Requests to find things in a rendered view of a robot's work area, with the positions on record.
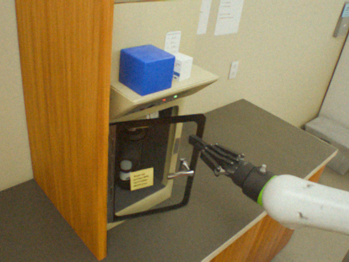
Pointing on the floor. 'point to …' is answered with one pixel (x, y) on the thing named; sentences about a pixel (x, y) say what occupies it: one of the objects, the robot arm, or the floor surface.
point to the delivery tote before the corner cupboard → (339, 142)
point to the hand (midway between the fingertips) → (198, 143)
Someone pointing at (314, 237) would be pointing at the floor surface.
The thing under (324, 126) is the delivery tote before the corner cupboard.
